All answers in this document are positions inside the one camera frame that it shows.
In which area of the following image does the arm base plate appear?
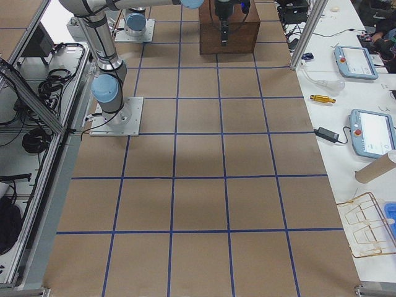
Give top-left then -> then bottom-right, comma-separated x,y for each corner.
89,97 -> 144,137
114,19 -> 155,43

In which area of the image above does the blue plastic box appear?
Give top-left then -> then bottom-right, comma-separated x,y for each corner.
384,202 -> 396,238

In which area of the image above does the dark wooden drawer cabinet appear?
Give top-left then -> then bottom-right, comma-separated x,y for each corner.
199,1 -> 260,54

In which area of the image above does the far blue teach pendant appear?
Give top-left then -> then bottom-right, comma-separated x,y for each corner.
334,46 -> 378,80

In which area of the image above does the near blue teach pendant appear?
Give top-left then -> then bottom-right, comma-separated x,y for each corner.
349,109 -> 395,158

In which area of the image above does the cardboard tube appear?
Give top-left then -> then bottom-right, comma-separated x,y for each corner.
355,150 -> 395,184

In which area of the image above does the gold metal cylinder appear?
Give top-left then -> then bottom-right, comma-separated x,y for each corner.
310,95 -> 336,104

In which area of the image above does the aluminium frame post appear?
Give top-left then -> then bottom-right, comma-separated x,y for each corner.
290,0 -> 328,70

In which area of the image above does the gold wire rack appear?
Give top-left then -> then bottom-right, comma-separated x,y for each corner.
337,192 -> 395,259

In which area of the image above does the black power adapter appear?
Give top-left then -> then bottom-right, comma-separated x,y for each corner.
314,127 -> 339,143

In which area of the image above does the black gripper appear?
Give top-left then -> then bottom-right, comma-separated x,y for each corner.
214,0 -> 235,46

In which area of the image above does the blue teach pendant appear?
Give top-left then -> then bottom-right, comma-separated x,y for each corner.
334,46 -> 378,80
349,109 -> 395,158

